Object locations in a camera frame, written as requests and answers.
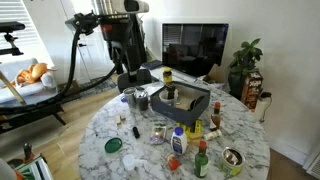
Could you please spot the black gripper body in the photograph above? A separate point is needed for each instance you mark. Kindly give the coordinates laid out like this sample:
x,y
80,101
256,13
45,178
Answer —
x,y
121,51

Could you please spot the small black toy car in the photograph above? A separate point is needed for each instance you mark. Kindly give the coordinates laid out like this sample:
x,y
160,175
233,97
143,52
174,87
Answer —
x,y
136,132

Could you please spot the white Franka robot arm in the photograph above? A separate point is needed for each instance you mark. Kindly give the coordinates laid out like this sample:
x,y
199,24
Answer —
x,y
116,30

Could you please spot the orange plush toy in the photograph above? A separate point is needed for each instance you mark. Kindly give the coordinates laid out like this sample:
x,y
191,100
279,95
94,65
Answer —
x,y
31,74

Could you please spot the dark hanging jacket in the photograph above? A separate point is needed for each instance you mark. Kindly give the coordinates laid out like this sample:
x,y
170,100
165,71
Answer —
x,y
139,40

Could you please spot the dark blue book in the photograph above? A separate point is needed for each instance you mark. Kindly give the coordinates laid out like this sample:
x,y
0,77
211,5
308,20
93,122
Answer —
x,y
151,64

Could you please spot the grey floor rug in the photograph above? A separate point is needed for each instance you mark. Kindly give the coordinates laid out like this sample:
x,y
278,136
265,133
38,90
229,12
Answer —
x,y
95,86

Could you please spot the metal cup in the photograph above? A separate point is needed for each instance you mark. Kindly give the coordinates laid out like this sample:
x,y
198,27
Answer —
x,y
130,96

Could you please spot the small blue lid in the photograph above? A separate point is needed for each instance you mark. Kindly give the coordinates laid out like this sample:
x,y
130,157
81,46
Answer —
x,y
123,99

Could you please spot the yellow lidded jar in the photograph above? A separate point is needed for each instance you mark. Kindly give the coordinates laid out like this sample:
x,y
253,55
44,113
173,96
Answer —
x,y
167,75

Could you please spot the black cup with utensils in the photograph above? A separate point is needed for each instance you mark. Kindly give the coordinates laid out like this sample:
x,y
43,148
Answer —
x,y
143,100

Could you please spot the brown cardboard floor box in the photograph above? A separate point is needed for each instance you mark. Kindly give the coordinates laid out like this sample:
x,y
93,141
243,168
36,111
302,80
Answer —
x,y
70,87

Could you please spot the dark glass bottle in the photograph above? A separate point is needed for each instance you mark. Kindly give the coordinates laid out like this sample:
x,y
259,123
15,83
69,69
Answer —
x,y
171,90

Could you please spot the white cup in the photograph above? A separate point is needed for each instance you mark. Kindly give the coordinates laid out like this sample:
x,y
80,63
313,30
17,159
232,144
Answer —
x,y
165,97

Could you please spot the small wooden block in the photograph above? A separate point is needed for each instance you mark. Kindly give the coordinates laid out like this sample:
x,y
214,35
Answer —
x,y
123,117
118,119

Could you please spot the black flat screen monitor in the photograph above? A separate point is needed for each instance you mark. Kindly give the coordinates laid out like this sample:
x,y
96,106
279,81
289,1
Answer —
x,y
195,48

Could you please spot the dark grey cardboard box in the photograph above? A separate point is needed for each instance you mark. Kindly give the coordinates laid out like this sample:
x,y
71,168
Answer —
x,y
180,111

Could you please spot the clear snack packet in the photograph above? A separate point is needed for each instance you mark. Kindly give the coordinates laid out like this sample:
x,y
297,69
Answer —
x,y
157,134

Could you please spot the black round bowl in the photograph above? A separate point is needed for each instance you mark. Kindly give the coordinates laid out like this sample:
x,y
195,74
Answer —
x,y
196,103

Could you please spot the green round plastic lid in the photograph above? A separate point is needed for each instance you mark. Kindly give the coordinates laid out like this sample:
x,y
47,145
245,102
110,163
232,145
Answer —
x,y
113,145

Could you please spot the grey sofa bench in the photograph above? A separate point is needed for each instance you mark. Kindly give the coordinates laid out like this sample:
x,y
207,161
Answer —
x,y
30,91

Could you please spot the yellow flat box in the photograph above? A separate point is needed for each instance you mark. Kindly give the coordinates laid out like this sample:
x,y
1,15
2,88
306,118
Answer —
x,y
192,129

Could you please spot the white glue bottle blue cap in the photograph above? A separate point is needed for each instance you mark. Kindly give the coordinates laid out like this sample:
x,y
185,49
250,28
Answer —
x,y
179,140

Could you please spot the clear plastic cup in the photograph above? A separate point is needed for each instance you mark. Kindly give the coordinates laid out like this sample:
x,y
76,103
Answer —
x,y
129,162

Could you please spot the brown sauce bottle red cap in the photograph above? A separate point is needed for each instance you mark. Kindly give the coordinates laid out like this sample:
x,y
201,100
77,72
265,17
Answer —
x,y
216,117

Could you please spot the wooden slanted stick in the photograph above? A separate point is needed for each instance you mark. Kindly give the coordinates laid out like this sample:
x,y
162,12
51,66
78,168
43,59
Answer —
x,y
11,87

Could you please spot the small red capped bottle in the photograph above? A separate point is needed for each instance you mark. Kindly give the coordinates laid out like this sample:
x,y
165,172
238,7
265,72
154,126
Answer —
x,y
172,162

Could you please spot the small white pill bottle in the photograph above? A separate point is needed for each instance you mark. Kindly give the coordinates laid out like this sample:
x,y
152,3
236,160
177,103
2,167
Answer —
x,y
212,135

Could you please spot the green potted plant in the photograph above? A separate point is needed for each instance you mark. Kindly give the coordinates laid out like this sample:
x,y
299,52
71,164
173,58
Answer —
x,y
245,65

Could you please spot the green glass bottle red cap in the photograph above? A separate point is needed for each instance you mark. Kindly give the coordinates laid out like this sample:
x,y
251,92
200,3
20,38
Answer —
x,y
201,160

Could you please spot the orange brown game box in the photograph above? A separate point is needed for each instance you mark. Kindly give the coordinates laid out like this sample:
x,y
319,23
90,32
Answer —
x,y
251,90

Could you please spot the red black hand tool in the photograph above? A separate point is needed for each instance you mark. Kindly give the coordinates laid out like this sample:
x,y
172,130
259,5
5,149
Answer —
x,y
27,151

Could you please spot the green white striped box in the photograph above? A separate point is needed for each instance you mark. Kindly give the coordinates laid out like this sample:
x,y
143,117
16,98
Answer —
x,y
35,170

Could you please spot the open green tin can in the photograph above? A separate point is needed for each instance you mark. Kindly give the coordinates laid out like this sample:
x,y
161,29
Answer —
x,y
232,162

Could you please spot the white floor vent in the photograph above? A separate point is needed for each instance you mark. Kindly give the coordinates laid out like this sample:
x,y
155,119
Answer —
x,y
314,165

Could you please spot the black camera stand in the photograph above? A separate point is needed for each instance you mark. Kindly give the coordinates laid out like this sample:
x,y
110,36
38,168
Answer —
x,y
10,33

